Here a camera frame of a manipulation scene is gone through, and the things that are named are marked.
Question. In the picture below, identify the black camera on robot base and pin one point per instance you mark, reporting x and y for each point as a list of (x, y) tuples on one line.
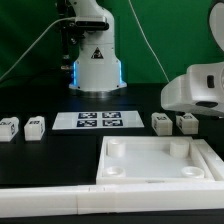
[(92, 23)]

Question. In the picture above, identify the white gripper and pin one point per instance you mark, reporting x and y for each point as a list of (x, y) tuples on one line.
[(200, 91)]

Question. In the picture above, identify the white tag sheet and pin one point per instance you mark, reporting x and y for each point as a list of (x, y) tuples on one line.
[(97, 120)]

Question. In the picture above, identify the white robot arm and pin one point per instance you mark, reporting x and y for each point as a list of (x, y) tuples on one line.
[(98, 70)]

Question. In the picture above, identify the white square tabletop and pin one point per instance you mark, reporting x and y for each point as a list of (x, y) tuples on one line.
[(134, 160)]

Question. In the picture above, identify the white L-shaped obstacle fence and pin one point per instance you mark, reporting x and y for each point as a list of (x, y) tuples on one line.
[(118, 198)]

